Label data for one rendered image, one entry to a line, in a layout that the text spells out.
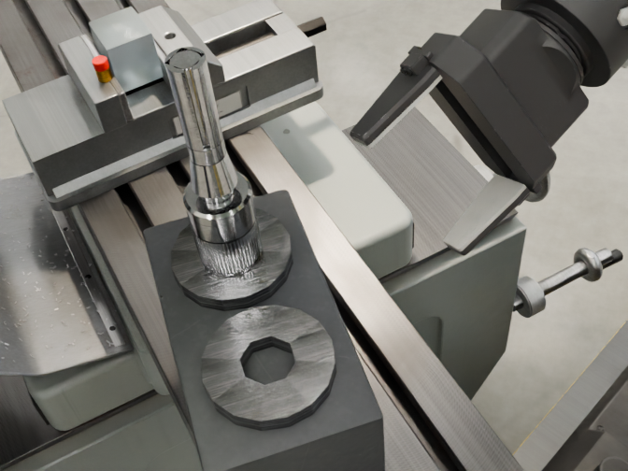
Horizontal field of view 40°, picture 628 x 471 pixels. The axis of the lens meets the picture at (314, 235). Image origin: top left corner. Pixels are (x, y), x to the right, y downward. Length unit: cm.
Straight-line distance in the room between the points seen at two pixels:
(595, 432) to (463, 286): 26
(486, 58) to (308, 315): 21
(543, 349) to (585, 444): 80
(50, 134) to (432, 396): 50
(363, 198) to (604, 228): 116
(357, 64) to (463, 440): 190
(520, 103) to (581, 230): 161
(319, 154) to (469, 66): 64
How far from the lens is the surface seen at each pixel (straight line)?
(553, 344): 193
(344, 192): 108
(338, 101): 245
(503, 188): 58
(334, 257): 88
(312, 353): 57
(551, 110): 56
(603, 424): 117
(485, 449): 76
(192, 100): 52
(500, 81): 53
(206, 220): 57
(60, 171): 97
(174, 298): 63
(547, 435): 137
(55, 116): 100
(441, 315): 124
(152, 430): 110
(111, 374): 99
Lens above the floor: 160
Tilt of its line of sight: 50 degrees down
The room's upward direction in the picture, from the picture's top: 7 degrees counter-clockwise
